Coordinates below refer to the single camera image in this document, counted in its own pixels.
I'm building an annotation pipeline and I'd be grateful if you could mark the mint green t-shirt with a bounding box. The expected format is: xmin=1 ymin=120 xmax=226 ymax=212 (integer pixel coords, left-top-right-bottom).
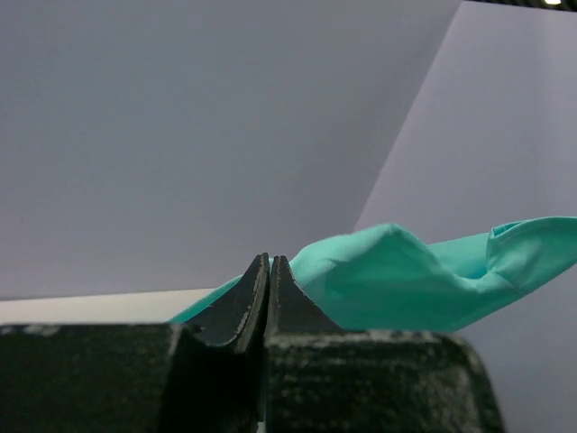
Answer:
xmin=169 ymin=216 xmax=577 ymax=333

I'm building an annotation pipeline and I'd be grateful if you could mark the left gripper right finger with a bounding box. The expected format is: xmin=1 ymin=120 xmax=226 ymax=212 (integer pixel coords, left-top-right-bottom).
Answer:
xmin=264 ymin=256 xmax=505 ymax=432

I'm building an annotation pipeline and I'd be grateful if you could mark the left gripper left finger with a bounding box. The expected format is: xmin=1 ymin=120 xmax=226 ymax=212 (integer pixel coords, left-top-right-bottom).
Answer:
xmin=1 ymin=254 xmax=270 ymax=432

